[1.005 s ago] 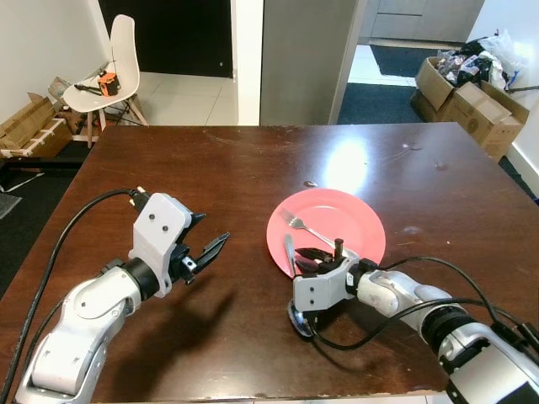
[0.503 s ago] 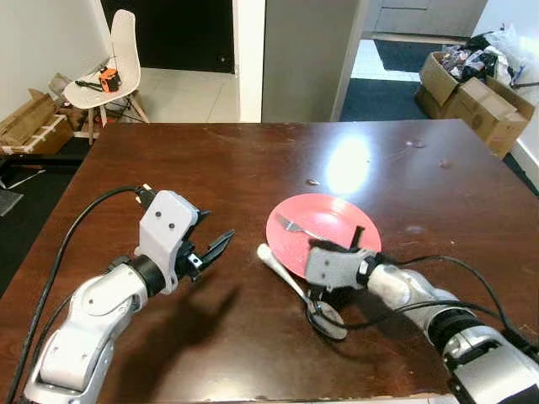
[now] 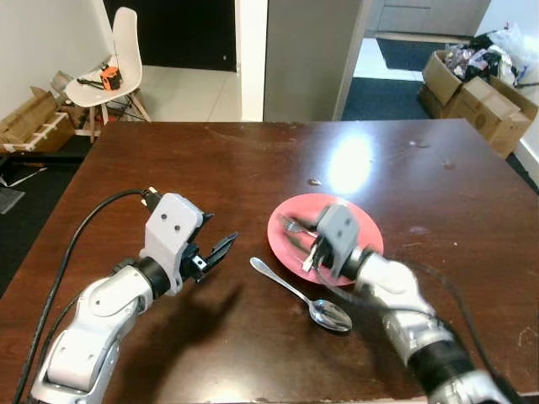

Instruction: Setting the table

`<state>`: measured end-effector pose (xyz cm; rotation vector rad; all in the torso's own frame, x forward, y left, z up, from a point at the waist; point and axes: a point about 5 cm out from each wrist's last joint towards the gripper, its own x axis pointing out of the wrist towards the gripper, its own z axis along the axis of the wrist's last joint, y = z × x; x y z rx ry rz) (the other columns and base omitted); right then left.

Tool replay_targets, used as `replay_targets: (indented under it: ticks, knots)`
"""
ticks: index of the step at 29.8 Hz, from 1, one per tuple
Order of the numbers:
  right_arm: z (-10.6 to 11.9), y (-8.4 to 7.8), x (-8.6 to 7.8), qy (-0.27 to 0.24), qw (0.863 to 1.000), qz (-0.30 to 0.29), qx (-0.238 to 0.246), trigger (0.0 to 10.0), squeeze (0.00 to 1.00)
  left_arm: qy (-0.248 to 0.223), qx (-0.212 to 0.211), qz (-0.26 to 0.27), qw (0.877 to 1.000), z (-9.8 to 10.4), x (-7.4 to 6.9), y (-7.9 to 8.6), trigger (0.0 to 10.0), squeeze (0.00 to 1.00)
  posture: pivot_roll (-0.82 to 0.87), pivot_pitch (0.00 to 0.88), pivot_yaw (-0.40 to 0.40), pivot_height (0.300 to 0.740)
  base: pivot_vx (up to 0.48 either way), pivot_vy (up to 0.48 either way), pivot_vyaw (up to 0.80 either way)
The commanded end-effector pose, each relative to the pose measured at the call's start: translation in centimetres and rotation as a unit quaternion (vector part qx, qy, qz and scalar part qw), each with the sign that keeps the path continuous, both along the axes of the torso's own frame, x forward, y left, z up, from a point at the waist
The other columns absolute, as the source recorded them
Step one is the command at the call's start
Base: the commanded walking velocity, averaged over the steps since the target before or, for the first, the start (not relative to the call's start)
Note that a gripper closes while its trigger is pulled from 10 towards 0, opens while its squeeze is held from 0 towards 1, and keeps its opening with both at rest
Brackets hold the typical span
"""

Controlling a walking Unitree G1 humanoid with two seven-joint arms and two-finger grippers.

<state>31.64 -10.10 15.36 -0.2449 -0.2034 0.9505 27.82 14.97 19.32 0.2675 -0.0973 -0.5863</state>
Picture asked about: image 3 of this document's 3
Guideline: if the white plastic chair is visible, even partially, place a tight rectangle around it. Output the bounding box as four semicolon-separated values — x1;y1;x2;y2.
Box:
64;7;154;144

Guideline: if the round red plate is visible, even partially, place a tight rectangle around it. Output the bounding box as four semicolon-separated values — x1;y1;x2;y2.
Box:
267;193;385;288

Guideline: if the open cardboard box with clutter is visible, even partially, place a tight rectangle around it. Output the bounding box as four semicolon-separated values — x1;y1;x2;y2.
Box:
418;37;510;119

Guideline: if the silver metal fork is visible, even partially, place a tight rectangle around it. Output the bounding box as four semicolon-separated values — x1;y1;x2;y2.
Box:
281;216;321;270

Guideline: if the dark blue floor mat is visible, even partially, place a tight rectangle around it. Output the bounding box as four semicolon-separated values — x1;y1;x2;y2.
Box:
376;37;449;73

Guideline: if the flat open cardboard box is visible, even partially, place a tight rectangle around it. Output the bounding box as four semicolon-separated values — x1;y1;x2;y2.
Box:
0;86;78;155

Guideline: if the silver metal spoon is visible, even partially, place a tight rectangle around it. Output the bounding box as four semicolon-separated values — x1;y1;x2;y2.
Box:
249;257;354;334

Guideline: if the closed brown cardboard box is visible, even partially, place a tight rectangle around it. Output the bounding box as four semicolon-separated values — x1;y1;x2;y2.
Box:
441;77;539;159

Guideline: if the orange and black device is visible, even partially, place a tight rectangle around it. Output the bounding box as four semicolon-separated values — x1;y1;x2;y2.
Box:
99;62;125;92

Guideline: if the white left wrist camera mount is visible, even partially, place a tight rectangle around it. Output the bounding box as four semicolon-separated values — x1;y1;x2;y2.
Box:
140;193;206;295

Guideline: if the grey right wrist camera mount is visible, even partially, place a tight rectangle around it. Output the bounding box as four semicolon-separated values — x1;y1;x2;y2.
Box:
315;203;364;280

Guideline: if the white plastic bag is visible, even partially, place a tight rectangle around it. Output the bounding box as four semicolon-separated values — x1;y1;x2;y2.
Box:
488;21;539;87

